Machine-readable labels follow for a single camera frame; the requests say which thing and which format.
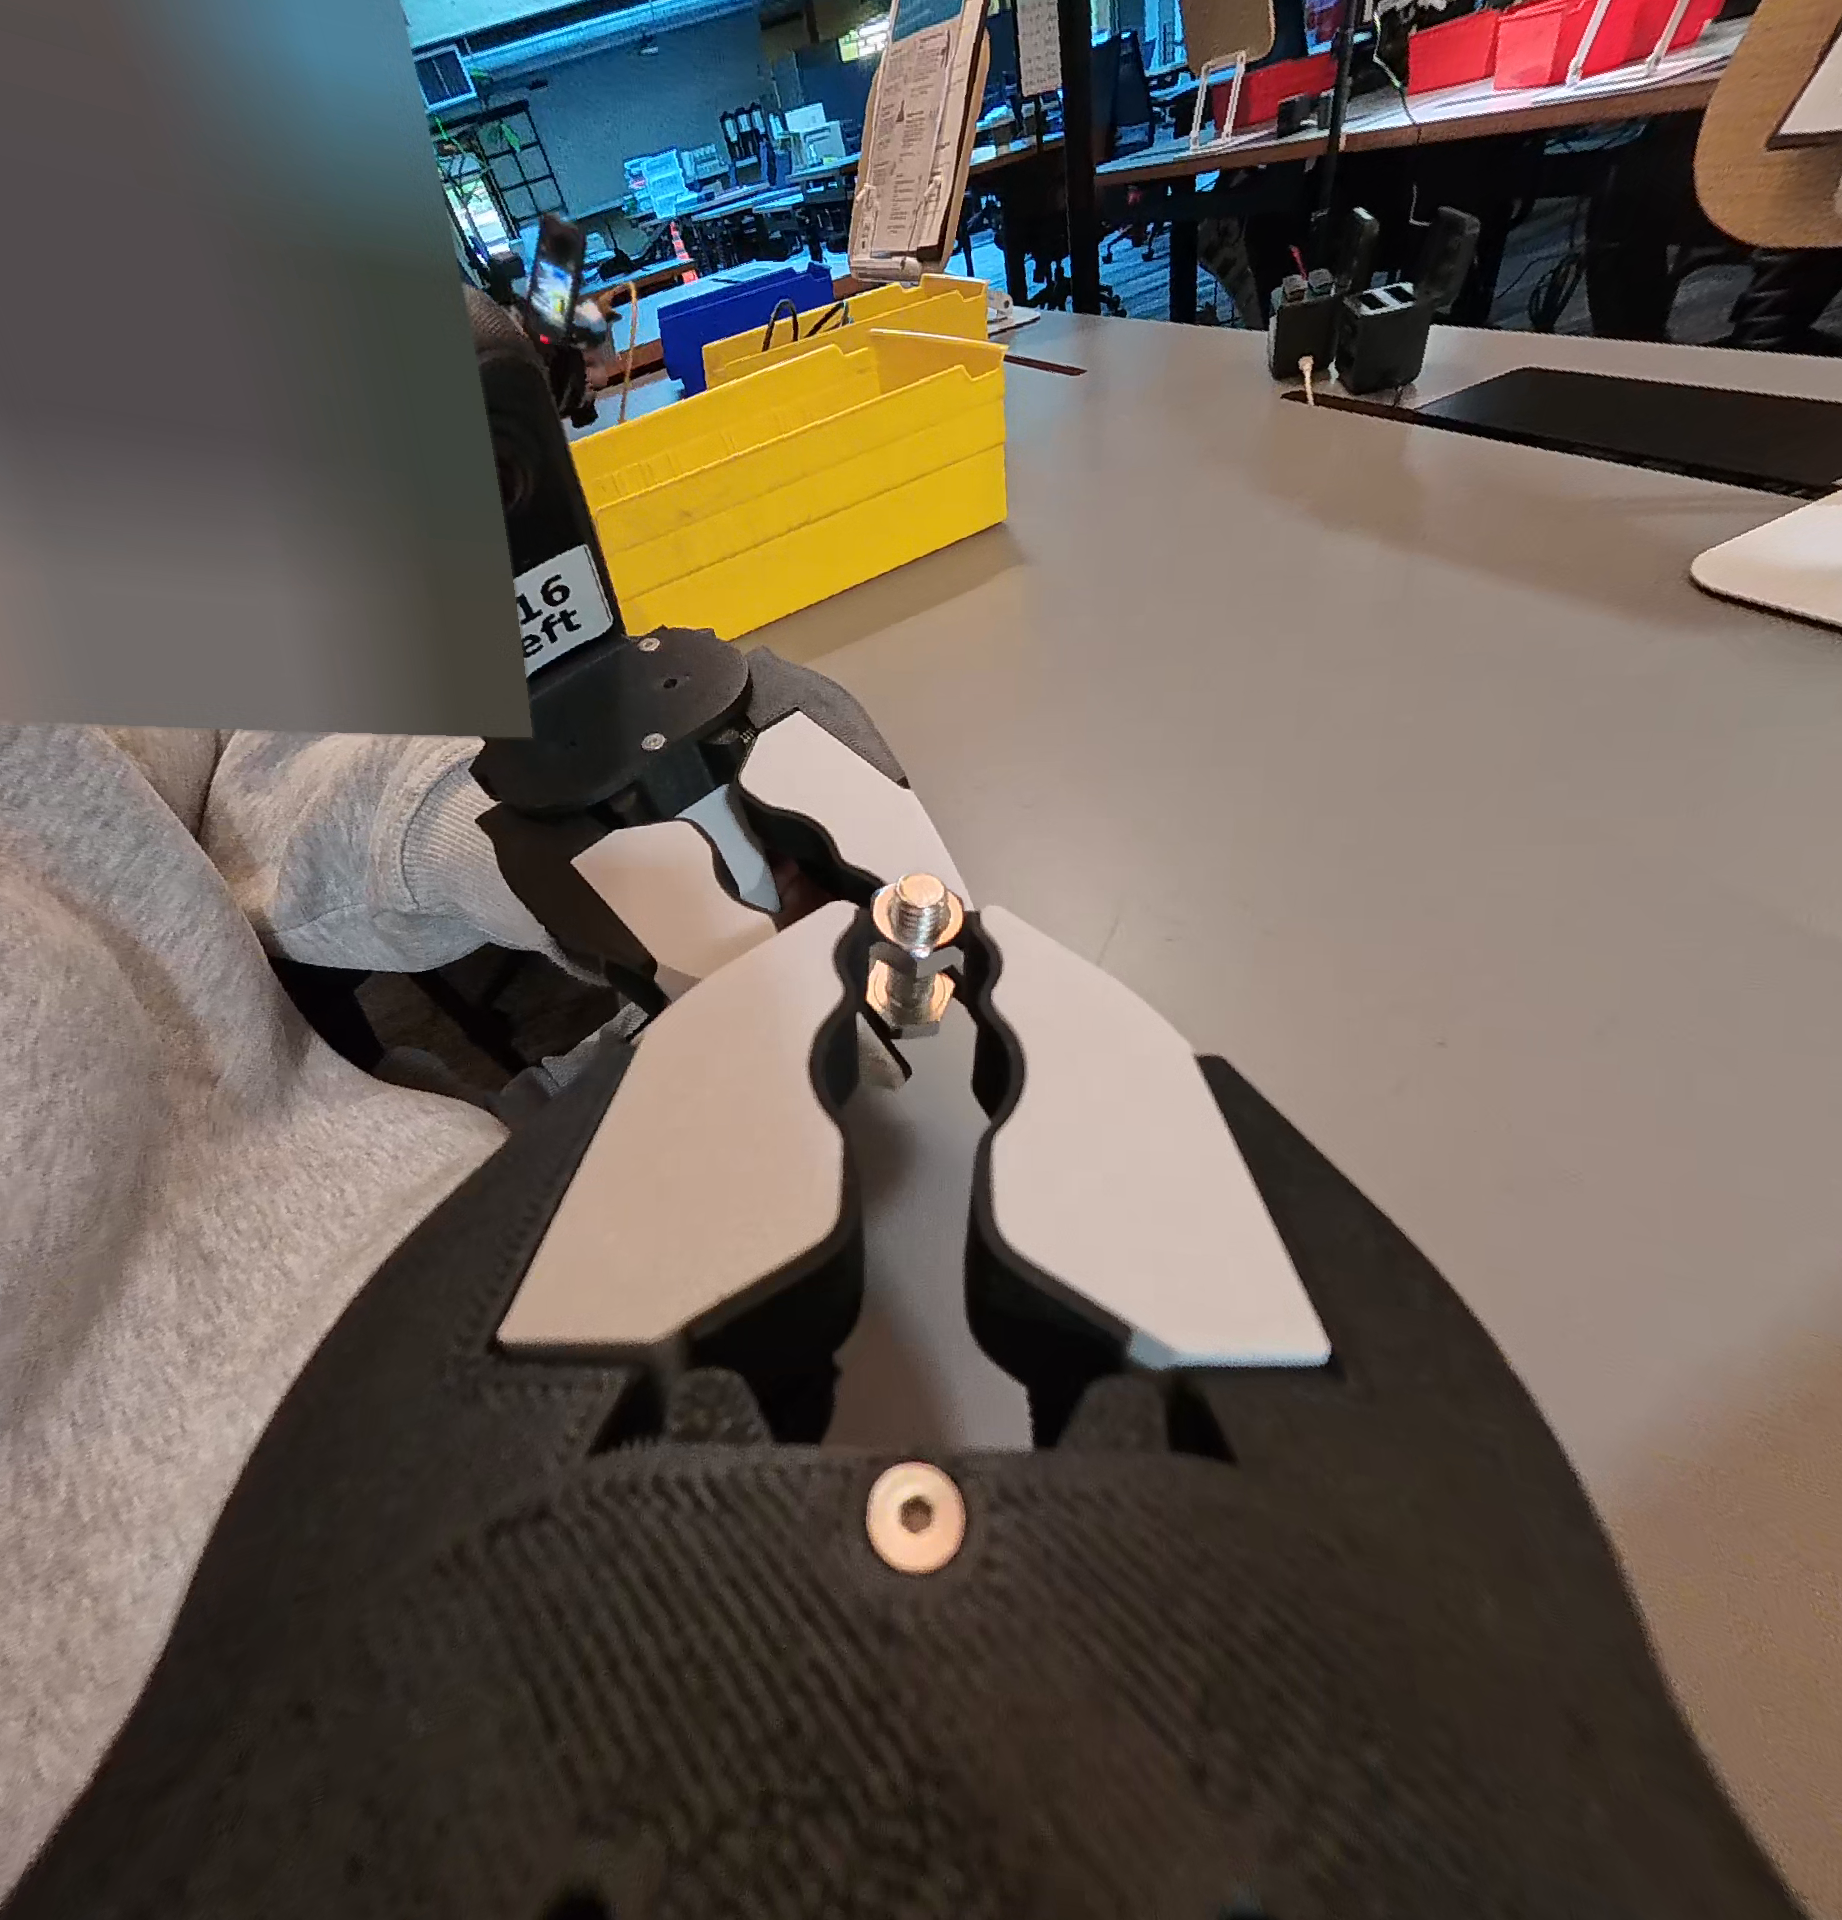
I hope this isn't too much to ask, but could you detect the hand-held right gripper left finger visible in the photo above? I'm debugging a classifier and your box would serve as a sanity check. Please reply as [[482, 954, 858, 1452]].
[[494, 899, 881, 1374]]

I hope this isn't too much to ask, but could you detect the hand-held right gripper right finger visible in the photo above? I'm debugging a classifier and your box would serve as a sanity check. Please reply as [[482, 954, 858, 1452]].
[[955, 904, 1334, 1377]]

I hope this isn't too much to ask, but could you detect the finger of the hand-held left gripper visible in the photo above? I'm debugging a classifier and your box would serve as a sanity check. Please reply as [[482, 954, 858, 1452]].
[[566, 787, 786, 991], [738, 717, 974, 918]]

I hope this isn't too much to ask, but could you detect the silver bolt with nut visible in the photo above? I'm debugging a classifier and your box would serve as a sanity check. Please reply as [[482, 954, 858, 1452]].
[[865, 874, 970, 1039]]

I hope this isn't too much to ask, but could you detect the person's left forearm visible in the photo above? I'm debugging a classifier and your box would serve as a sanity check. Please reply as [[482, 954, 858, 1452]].
[[202, 727, 594, 978]]

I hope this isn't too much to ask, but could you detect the grey desk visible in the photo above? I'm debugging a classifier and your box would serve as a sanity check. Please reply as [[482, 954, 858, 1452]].
[[592, 307, 1842, 1920]]

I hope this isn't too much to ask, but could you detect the black desk mat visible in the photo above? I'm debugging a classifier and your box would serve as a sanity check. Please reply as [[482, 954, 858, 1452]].
[[1281, 364, 1842, 498]]

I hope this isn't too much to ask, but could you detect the yellow plastic bin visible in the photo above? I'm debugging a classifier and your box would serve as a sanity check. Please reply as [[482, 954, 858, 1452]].
[[703, 275, 991, 393], [567, 327, 1011, 638]]

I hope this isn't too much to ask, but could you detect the blue plastic bin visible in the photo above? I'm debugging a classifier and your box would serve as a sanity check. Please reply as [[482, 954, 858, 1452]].
[[656, 261, 837, 394]]

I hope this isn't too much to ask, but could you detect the person's grey sweatshirt torso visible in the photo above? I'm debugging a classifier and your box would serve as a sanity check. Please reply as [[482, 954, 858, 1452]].
[[0, 725, 629, 1920]]

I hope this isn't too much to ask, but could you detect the brown clipboard with paper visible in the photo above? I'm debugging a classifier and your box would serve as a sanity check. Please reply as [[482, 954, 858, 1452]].
[[849, 0, 995, 288]]

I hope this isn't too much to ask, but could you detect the black radio charger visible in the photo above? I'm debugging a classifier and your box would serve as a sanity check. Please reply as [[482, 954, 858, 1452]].
[[1265, 207, 1379, 382], [1338, 207, 1483, 396]]

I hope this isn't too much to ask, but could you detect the red plastic bin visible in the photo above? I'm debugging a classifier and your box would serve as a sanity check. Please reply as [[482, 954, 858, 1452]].
[[1573, 0, 1727, 76], [1228, 52, 1340, 135], [1407, 5, 1600, 95]]

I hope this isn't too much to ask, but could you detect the brown clipboard on white stand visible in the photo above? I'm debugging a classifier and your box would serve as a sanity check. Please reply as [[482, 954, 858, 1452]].
[[1175, 0, 1281, 155]]

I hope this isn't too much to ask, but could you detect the brown background table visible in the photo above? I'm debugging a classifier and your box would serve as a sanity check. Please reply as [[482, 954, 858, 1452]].
[[1097, 29, 1762, 324]]

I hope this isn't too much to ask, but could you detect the white rounded tray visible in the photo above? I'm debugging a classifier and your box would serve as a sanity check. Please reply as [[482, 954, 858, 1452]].
[[1690, 466, 1842, 645]]

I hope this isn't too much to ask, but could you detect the large brown clipboard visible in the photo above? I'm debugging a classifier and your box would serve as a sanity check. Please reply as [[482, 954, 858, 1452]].
[[1691, 0, 1842, 252]]

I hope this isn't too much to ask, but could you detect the black post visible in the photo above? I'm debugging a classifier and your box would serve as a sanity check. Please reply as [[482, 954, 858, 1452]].
[[1060, 0, 1106, 318]]

